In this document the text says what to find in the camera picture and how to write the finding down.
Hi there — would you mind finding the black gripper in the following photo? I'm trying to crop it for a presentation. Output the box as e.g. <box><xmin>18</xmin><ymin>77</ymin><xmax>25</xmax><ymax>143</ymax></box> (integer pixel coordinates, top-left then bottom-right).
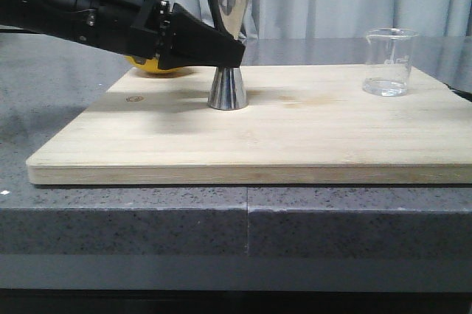
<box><xmin>73</xmin><ymin>0</ymin><xmax>245</xmax><ymax>70</ymax></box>

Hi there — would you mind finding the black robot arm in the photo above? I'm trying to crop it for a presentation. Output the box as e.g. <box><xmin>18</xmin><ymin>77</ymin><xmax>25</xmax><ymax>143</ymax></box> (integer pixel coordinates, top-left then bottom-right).
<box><xmin>1</xmin><ymin>0</ymin><xmax>245</xmax><ymax>70</ymax></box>

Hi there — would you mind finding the yellow lemon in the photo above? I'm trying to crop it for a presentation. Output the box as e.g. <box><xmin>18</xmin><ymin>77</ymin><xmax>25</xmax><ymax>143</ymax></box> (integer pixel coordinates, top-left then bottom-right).
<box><xmin>124</xmin><ymin>55</ymin><xmax>191</xmax><ymax>76</ymax></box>

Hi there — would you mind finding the light wooden cutting board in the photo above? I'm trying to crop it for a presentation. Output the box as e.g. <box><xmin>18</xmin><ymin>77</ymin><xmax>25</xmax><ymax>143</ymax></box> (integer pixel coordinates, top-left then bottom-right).
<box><xmin>26</xmin><ymin>64</ymin><xmax>471</xmax><ymax>185</ymax></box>

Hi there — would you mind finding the silver steel jigger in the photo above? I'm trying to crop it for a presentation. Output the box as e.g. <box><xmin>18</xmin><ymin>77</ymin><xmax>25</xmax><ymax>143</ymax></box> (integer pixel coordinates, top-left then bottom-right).
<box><xmin>207</xmin><ymin>0</ymin><xmax>249</xmax><ymax>111</ymax></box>

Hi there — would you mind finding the clear glass beaker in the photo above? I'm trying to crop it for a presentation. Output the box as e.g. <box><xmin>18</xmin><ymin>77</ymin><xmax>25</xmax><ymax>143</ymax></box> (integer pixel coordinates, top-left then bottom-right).
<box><xmin>362</xmin><ymin>28</ymin><xmax>418</xmax><ymax>97</ymax></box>

